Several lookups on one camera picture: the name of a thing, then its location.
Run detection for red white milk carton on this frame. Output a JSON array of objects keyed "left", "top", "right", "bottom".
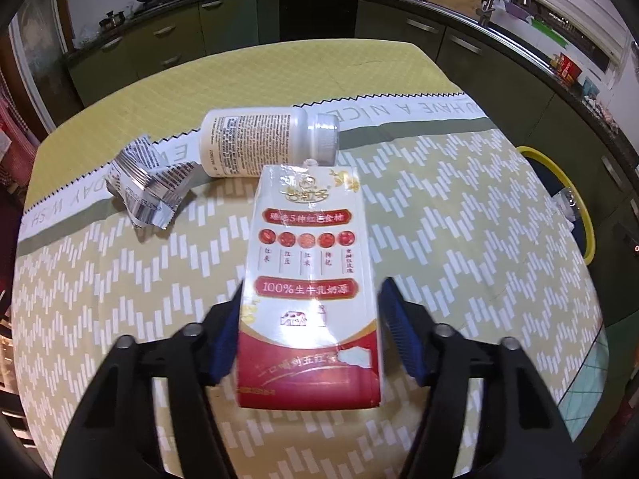
[{"left": 236, "top": 164, "right": 384, "bottom": 410}]

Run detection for green kitchen cabinets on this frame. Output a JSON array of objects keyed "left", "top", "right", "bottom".
[{"left": 65, "top": 0, "right": 639, "bottom": 240}]

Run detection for red checkered cloth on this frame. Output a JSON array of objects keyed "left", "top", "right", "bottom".
[{"left": 0, "top": 85, "right": 36, "bottom": 190}]

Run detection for clear plastic cup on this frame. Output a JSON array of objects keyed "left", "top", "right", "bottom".
[{"left": 552, "top": 187, "right": 585, "bottom": 220}]

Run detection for yellow rimmed trash bin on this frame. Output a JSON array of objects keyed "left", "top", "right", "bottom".
[{"left": 516, "top": 146, "right": 596, "bottom": 265}]

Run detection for teal checkered cloth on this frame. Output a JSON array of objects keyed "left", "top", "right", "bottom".
[{"left": 556, "top": 329, "right": 610, "bottom": 410}]

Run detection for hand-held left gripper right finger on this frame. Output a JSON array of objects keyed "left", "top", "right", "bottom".
[{"left": 378, "top": 277, "right": 582, "bottom": 479}]

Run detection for white bottle silver cap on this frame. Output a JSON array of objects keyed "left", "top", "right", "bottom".
[{"left": 198, "top": 106, "right": 340, "bottom": 178}]

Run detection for red cup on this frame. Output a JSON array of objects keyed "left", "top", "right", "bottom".
[{"left": 556, "top": 52, "right": 582, "bottom": 81}]

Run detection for silver foil wrapper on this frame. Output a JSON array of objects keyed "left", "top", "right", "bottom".
[{"left": 111, "top": 133, "right": 198, "bottom": 230}]

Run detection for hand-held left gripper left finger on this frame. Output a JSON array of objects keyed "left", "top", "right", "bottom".
[{"left": 52, "top": 279, "right": 245, "bottom": 479}]

